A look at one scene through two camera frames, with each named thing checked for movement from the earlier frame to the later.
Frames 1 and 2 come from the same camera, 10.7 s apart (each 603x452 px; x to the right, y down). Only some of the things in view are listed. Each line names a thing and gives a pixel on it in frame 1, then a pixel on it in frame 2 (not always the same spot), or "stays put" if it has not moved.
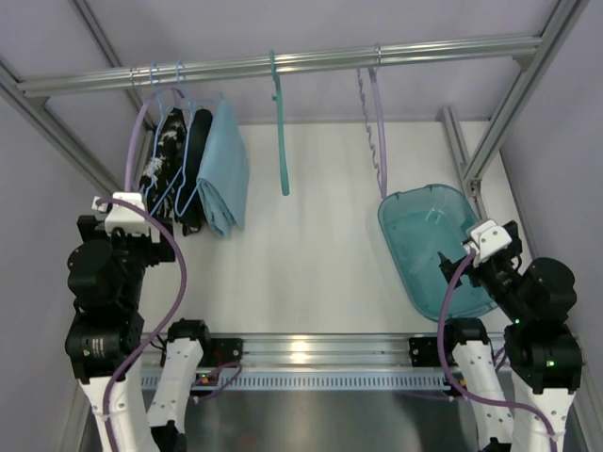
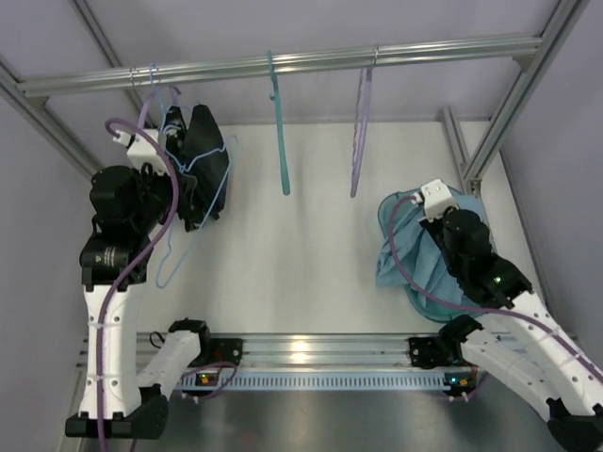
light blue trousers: x=223 y=176 → x=413 y=256
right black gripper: x=471 y=271 → x=434 y=227
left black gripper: x=163 y=248 → x=171 y=153
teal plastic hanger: x=285 y=176 stays put
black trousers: x=189 y=208 stays put
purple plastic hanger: x=382 y=180 → x=363 y=104
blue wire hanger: x=192 y=103 → x=208 y=212
